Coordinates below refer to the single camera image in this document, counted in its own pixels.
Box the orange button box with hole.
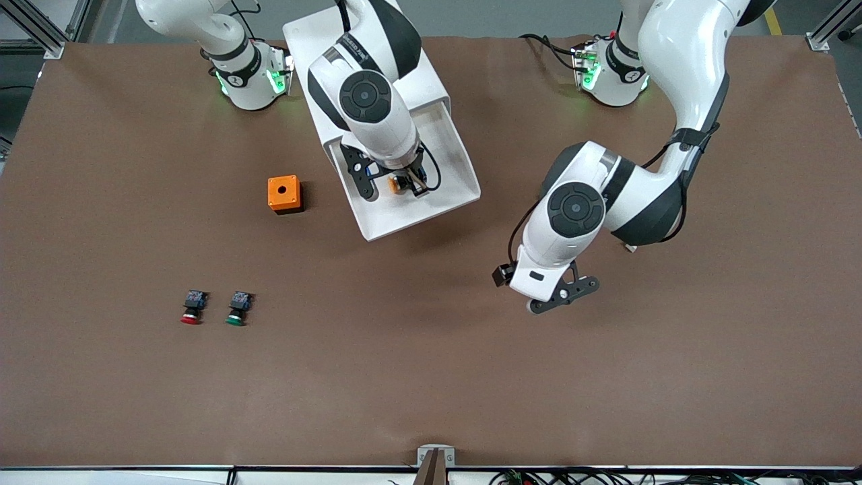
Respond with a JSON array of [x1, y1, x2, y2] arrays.
[[267, 175, 304, 215]]

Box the green push button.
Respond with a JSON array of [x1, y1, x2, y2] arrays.
[[225, 291, 255, 328]]

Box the red push button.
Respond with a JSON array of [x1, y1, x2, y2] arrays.
[[180, 290, 209, 326]]

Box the brown table mat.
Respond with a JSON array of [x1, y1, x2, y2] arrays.
[[0, 34, 862, 470]]

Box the white table edge trim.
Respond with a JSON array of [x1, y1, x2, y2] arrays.
[[0, 465, 862, 485]]

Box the black arm base cable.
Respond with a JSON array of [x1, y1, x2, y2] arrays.
[[519, 32, 587, 71]]

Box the grey camera stand bracket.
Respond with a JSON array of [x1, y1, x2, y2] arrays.
[[414, 445, 456, 485]]

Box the black cable bundle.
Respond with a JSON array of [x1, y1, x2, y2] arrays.
[[488, 467, 862, 485]]

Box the aluminium frame profile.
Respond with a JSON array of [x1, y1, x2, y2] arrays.
[[0, 0, 92, 60], [805, 0, 862, 53]]

